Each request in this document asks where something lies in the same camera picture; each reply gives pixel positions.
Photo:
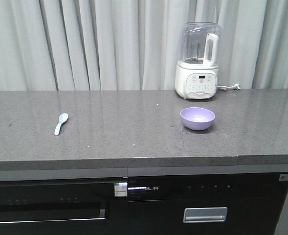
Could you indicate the purple plastic bowl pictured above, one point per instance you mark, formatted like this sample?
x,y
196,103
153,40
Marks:
x,y
196,118

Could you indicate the light blue plastic spoon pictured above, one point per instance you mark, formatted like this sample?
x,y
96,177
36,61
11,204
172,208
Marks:
x,y
61,120

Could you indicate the white soy milk blender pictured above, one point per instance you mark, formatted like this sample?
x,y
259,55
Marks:
x,y
198,63

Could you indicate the black dishwasher left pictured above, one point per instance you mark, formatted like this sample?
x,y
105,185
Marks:
x,y
64,207

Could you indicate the grey pleated curtain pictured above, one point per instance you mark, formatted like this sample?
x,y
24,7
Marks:
x,y
89,45

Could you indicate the black built-in appliance right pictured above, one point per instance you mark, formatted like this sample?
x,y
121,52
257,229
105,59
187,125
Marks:
x,y
208,204

